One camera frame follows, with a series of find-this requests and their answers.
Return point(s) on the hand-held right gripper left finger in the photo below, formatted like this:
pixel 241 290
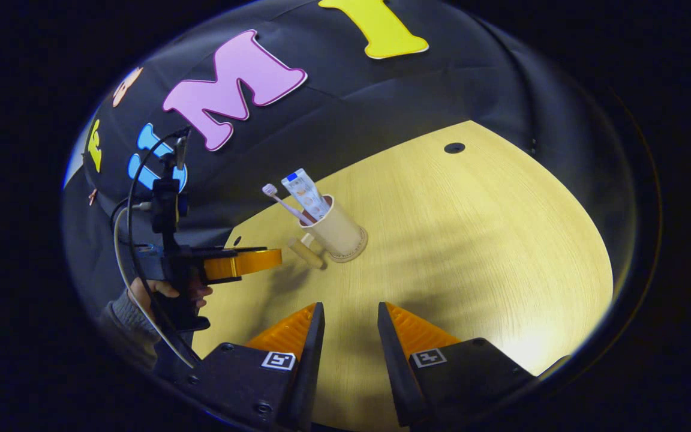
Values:
pixel 312 372

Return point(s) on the pink white toothbrush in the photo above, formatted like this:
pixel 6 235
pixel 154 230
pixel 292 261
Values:
pixel 282 203

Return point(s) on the black backdrop cloth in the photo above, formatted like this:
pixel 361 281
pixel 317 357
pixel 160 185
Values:
pixel 357 108

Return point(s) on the white toothpaste tube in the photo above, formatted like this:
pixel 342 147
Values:
pixel 306 192

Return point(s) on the copper cloth clip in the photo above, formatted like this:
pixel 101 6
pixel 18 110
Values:
pixel 92 196

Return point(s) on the beige cup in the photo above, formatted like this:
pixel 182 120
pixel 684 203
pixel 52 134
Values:
pixel 339 231

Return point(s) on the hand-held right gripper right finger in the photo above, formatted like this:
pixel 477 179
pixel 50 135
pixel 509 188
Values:
pixel 394 372

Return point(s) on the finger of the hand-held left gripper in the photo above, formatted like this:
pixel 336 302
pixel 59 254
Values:
pixel 243 264

